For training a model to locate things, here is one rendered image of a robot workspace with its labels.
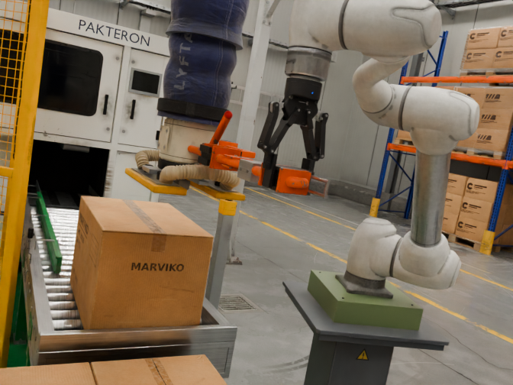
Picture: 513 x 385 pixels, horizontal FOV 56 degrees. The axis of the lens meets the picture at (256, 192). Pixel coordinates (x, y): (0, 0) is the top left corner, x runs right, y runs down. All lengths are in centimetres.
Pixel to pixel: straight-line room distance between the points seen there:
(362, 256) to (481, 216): 751
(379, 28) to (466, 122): 57
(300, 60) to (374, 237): 98
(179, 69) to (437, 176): 83
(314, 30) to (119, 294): 115
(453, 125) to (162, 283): 109
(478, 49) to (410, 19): 897
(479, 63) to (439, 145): 834
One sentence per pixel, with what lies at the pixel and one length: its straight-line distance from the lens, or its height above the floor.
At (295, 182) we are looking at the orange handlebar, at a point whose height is 127.
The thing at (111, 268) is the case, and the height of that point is 82.
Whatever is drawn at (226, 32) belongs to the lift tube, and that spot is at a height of 162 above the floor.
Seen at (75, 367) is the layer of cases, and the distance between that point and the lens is 169.
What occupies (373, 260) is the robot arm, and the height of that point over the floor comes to 97.
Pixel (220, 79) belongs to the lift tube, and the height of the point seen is 149.
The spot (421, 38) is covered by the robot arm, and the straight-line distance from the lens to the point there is 95.
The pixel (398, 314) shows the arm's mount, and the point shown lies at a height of 80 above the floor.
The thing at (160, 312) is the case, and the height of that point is 66.
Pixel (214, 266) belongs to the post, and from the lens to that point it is 244.
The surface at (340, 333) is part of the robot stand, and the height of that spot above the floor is 75.
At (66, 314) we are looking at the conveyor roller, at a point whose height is 54.
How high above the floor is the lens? 135
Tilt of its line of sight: 7 degrees down
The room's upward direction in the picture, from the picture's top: 10 degrees clockwise
